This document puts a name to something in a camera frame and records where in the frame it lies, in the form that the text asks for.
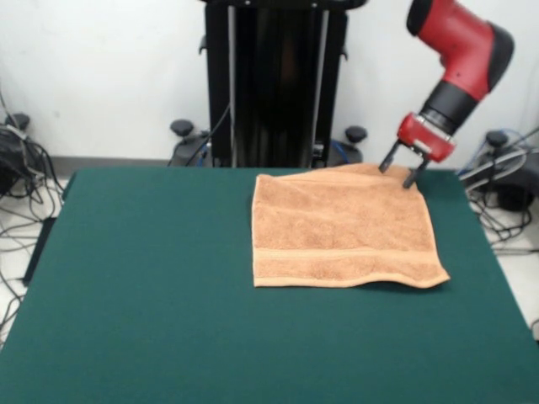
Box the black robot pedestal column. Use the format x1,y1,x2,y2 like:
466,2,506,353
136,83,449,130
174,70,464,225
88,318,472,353
197,0,351,169

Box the tangle of black cables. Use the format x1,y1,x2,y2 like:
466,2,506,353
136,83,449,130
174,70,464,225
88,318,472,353
456,125,539,258
0,83,68,350

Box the dark green tablecloth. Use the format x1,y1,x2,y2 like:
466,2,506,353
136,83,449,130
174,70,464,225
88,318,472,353
0,167,539,404

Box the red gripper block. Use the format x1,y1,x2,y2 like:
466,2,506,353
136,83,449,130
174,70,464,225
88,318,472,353
377,111,457,189

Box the tan terry towel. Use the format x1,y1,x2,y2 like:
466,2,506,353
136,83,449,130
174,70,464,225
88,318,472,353
251,162,451,290

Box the black pedestal base leg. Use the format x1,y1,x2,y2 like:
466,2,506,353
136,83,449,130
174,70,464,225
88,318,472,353
168,119,211,168
331,125,369,168

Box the blue cable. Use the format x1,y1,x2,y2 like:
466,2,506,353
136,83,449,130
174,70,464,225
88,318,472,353
330,141,353,166

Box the black caster base leg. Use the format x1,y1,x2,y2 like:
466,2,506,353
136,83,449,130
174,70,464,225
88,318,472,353
462,130,539,211
0,112,31,197

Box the black pedestal cable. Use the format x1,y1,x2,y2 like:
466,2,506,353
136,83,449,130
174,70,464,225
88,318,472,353
184,103,232,167

